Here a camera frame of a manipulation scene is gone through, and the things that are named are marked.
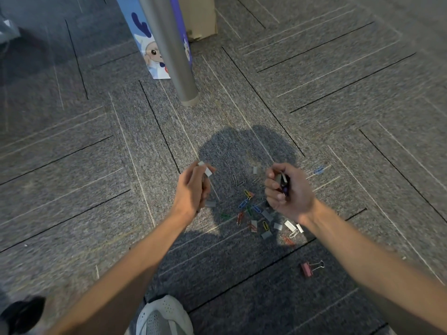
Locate person's left hand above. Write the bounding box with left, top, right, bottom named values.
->
left=173, top=160, right=217, bottom=220

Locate scattered group of silver staples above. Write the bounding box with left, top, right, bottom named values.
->
left=205, top=166, right=305, bottom=240

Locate person's left forearm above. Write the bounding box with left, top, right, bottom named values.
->
left=41, top=208, right=196, bottom=335

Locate grey metal pole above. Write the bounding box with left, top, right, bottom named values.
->
left=137, top=0, right=200, bottom=107

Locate black shoe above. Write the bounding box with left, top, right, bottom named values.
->
left=0, top=296, right=47, bottom=335

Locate white furniture base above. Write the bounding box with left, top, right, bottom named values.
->
left=0, top=17, right=21, bottom=44

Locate pink binder clip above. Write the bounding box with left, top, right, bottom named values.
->
left=301, top=260, right=325, bottom=278

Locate person's right hand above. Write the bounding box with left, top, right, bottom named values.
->
left=264, top=162, right=317, bottom=224

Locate white mesh shoe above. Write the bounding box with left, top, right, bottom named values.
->
left=135, top=295, right=195, bottom=335

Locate brown cardboard box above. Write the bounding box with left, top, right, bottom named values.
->
left=177, top=0, right=218, bottom=41

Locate blue cartoon paper bag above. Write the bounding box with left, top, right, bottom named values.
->
left=115, top=0, right=193, bottom=80

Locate person's right forearm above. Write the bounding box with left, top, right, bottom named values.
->
left=300, top=199, right=447, bottom=335

